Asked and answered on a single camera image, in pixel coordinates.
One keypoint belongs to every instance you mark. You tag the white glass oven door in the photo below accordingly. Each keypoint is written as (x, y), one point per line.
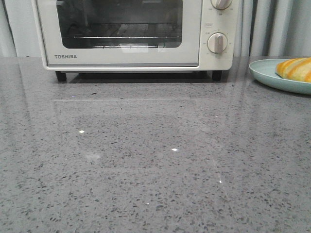
(55, 17)

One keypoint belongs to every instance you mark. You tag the golden striped bread loaf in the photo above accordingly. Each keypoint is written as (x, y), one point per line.
(297, 69)

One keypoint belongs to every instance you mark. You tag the lower beige oven knob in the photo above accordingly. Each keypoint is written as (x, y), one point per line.
(217, 43)

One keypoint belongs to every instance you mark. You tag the beige oven knob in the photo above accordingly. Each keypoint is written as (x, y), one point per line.
(221, 4)
(217, 43)

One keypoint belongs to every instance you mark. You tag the white Toshiba toaster oven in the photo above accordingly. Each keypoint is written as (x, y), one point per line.
(212, 21)

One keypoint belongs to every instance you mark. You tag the upper beige oven knob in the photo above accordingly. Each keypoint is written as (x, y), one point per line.
(221, 4)

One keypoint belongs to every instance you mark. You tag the light green plate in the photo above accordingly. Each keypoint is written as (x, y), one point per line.
(264, 71)

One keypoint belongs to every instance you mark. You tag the metal wire oven rack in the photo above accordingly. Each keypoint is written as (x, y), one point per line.
(150, 35)

